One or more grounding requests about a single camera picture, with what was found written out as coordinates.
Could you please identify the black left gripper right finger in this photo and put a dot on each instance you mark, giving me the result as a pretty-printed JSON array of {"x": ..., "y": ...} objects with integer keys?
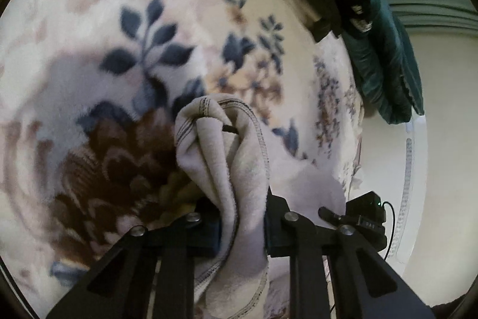
[{"x": 335, "y": 272}]

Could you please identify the beige small garment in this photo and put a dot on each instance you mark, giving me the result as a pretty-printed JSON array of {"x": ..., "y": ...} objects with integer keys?
[{"x": 236, "y": 161}]

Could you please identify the floral fleece blanket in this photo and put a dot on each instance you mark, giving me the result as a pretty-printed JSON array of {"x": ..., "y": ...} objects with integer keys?
[{"x": 89, "y": 94}]

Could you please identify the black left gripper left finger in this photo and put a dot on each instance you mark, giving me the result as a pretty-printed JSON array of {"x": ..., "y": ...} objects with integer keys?
[{"x": 147, "y": 273}]

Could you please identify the dark green clothes pile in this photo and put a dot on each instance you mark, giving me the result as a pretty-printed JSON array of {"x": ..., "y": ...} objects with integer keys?
[{"x": 384, "y": 65}]

